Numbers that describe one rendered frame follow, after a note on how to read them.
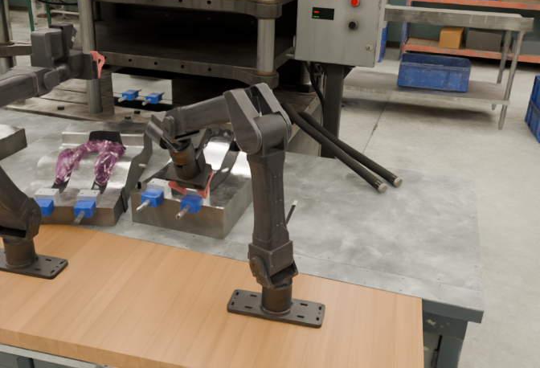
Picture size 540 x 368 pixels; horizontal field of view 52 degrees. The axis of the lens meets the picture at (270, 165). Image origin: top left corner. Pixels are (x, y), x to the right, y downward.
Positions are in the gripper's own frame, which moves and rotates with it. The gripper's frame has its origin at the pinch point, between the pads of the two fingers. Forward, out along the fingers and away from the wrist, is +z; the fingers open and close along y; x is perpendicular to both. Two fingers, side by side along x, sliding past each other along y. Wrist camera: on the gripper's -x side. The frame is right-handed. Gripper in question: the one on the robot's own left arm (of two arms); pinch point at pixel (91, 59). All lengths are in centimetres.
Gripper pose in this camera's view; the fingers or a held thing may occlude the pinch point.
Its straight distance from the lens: 155.1
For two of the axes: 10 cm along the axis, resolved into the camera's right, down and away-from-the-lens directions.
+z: 2.3, -3.6, 9.0
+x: -0.4, 9.2, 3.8
